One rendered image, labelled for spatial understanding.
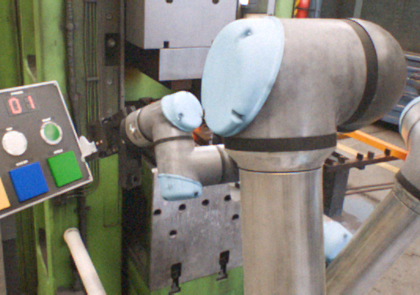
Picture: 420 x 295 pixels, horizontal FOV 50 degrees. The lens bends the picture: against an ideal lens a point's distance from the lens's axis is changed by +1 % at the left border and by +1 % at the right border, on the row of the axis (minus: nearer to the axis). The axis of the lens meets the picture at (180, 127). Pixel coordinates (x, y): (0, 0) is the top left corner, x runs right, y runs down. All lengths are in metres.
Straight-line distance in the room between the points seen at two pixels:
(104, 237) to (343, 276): 0.99
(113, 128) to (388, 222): 0.54
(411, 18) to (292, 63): 9.46
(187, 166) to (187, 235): 0.76
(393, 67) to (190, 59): 0.93
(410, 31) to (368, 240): 9.12
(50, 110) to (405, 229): 0.83
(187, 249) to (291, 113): 1.18
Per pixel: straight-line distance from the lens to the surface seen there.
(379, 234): 0.82
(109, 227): 1.64
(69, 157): 1.16
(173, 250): 1.54
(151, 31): 1.30
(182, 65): 1.35
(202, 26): 1.36
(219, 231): 1.59
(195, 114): 0.81
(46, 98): 1.18
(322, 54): 0.45
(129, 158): 0.94
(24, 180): 1.09
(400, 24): 9.98
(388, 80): 0.49
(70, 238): 1.56
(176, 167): 0.79
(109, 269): 1.74
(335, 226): 0.97
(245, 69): 0.41
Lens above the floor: 1.49
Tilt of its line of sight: 19 degrees down
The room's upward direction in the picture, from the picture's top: 3 degrees clockwise
